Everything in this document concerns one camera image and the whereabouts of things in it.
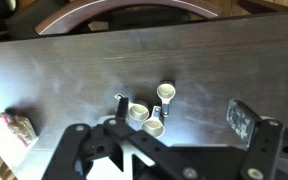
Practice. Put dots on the pink plastic food bag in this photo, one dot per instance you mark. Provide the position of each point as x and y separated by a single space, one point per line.
20 127

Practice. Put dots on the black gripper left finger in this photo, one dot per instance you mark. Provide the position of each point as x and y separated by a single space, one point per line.
122 110

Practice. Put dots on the large steel measuring cup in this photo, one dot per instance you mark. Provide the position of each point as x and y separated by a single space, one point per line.
154 125

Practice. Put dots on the small steel measuring cup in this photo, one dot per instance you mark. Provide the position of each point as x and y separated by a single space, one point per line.
166 92

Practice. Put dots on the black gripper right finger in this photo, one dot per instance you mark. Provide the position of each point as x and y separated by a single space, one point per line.
242 119

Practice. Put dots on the medium steel measuring cup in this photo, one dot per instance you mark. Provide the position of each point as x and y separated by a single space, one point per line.
136 111

